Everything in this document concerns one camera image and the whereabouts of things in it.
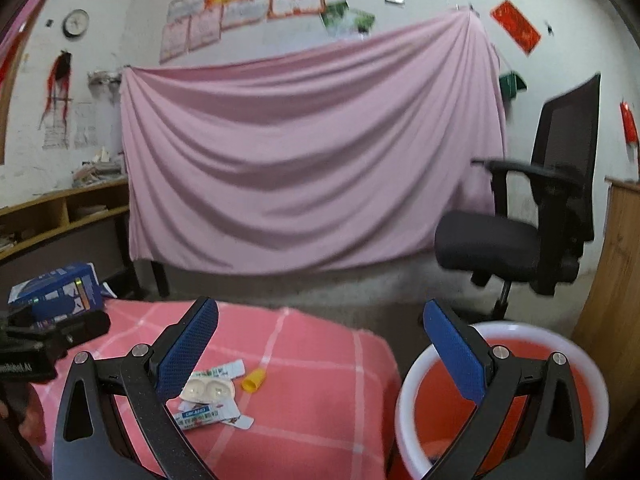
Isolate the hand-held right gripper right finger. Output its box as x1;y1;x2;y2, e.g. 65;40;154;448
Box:
422;299;586;480

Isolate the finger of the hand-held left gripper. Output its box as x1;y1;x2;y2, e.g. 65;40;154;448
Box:
5;307;41;332
37;310;112;348

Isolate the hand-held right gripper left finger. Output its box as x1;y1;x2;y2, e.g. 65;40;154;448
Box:
52;296;219;480

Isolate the white sachet strip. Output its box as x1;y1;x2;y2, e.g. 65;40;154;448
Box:
192;359;245;380

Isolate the white blister pack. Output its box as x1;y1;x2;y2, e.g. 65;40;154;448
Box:
180;379;236;406

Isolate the white sachet blue red label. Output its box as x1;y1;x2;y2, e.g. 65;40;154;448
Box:
172;402;241;431

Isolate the orange bucket with white rim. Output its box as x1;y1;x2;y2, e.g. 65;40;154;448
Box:
394;322;611;480

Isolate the person's left hand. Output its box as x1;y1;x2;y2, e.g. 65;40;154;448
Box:
17;387;48;443

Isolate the blue cardboard box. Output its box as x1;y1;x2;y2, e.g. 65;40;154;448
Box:
7;261;106;323

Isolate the black office chair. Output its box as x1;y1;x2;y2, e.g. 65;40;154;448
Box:
434;74;602;321

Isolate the wooden shelf desk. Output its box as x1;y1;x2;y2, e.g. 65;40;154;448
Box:
0;177;132;301

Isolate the pink checked blanket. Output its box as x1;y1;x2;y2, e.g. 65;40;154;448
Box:
30;300;403;480

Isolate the stack of books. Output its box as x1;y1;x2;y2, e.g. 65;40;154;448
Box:
72;146;126;188

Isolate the wooden cabinet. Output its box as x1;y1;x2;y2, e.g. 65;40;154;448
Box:
570;176;640;376

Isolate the pink hanging sheet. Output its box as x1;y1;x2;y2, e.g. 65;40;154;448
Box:
120;6;508;275

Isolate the red tassel decoration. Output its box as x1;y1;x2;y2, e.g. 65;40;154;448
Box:
39;50;75;128

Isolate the green hanging bag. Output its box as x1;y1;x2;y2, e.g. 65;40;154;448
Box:
499;71;528;101

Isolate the red hanging ornament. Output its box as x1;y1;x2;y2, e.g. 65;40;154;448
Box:
620;101;640;146

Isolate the pink window curtain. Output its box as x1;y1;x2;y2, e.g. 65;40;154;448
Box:
0;0;71;61

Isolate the red paper poster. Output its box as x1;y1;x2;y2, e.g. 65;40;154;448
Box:
489;0;542;55

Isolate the green landscape photo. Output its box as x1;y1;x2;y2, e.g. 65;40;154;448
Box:
345;9;376;36
321;0;351;36

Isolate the paper wall calendar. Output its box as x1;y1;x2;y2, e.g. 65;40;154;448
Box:
42;102;98;151

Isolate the wall shelf with papers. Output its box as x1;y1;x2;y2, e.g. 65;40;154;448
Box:
87;69;123;92

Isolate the round wall clock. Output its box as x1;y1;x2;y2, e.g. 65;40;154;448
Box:
62;9;91;38

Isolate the group of wall certificates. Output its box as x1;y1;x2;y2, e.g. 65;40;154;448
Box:
159;0;362;65

